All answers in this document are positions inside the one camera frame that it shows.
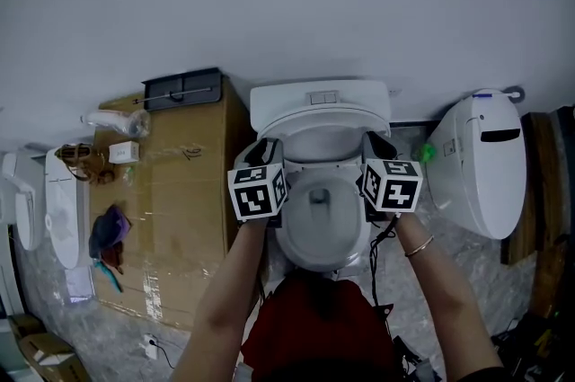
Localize person's right forearm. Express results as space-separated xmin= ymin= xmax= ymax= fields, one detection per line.
xmin=394 ymin=211 xmax=505 ymax=382

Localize person's red clothing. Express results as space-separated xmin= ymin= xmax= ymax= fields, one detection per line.
xmin=240 ymin=271 xmax=406 ymax=382

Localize white stick with blue band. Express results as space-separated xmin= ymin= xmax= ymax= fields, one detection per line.
xmin=471 ymin=85 xmax=526 ymax=103

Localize black metal shelf tray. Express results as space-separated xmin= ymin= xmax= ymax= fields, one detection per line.
xmin=133 ymin=67 xmax=225 ymax=112

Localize small brown cardboard boxes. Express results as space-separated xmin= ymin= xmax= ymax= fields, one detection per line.
xmin=7 ymin=313 xmax=93 ymax=382

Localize white toilet with tank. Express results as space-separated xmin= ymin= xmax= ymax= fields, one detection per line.
xmin=249 ymin=78 xmax=393 ymax=275

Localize green plastic object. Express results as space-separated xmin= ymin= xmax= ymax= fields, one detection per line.
xmin=412 ymin=142 xmax=438 ymax=164

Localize purple and dark cloth bag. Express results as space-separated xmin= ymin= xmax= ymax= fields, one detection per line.
xmin=87 ymin=204 xmax=133 ymax=261

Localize white toilet seat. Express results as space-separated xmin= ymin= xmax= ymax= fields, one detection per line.
xmin=258 ymin=103 xmax=393 ymax=168

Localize thin gold bracelet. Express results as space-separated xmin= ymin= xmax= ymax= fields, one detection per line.
xmin=403 ymin=235 xmax=436 ymax=258

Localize white power strip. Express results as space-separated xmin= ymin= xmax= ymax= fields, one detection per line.
xmin=142 ymin=333 xmax=160 ymax=360

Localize small white box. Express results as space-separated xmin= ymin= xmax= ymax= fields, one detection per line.
xmin=108 ymin=140 xmax=141 ymax=165

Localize white smart toilet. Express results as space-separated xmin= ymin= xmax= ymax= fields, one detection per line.
xmin=423 ymin=88 xmax=528 ymax=241

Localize clear plastic bag with part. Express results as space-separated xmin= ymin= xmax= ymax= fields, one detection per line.
xmin=80 ymin=109 xmax=151 ymax=139

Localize white plastic sheet packet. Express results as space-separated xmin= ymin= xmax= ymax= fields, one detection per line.
xmin=64 ymin=266 xmax=96 ymax=305

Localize black cable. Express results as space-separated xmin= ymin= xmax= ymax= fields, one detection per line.
xmin=367 ymin=212 xmax=399 ymax=318

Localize large brown cardboard box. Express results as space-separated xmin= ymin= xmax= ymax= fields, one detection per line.
xmin=92 ymin=77 xmax=253 ymax=332

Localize black equipment pile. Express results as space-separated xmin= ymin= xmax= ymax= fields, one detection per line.
xmin=491 ymin=311 xmax=575 ymax=382

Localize dark wooden boards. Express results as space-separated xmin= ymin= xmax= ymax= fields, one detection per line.
xmin=500 ymin=104 xmax=575 ymax=319

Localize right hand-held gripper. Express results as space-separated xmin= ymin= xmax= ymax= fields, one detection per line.
xmin=357 ymin=130 xmax=425 ymax=224

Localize brown strapped handbag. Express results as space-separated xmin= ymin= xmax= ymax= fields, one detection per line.
xmin=54 ymin=142 xmax=116 ymax=186

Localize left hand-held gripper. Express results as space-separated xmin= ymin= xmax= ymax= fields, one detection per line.
xmin=227 ymin=138 xmax=289 ymax=229

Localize person's left forearm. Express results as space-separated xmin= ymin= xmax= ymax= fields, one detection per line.
xmin=172 ymin=216 xmax=270 ymax=382

